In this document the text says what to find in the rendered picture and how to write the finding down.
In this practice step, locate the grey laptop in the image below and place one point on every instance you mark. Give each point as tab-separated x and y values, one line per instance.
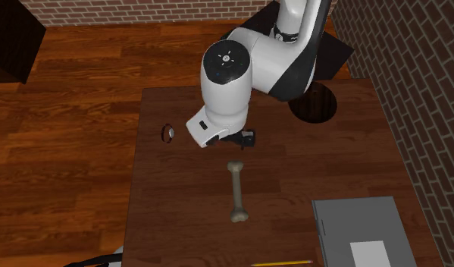
352	225

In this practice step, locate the black robot stand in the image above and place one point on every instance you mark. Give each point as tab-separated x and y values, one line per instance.
332	55

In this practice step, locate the black cabinet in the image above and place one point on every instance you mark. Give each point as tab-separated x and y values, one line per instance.
12	37

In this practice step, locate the dark red wristwatch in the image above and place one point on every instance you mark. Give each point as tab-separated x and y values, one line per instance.
170	132

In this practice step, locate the brown wooden table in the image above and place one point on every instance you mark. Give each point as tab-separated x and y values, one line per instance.
175	192

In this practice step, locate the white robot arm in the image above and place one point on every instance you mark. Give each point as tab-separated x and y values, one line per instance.
226	100

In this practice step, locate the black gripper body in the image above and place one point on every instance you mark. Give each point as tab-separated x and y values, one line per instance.
241	138

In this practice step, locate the beige bone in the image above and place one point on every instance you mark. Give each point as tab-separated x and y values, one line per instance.
237	192

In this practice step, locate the yellow pencil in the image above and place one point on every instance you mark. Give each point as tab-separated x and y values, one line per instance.
282	263

